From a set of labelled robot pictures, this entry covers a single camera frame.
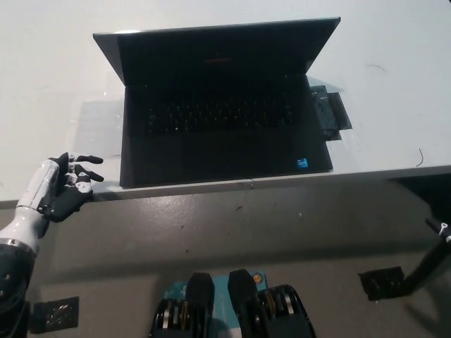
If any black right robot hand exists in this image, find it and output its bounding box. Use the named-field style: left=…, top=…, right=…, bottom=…
left=424, top=215, right=451, bottom=244

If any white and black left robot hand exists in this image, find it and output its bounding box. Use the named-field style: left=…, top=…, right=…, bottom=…
left=16, top=151, right=105, bottom=223

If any dark grey Dell laptop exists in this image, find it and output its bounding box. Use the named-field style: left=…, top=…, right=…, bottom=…
left=92, top=16, right=342, bottom=189

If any black tape patch on desk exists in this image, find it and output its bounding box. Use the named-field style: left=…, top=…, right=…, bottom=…
left=309, top=84, right=354, bottom=142

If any black floor tape marker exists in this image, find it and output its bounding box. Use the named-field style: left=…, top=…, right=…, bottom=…
left=29, top=295, right=80, bottom=334
left=358, top=265, right=407, bottom=301

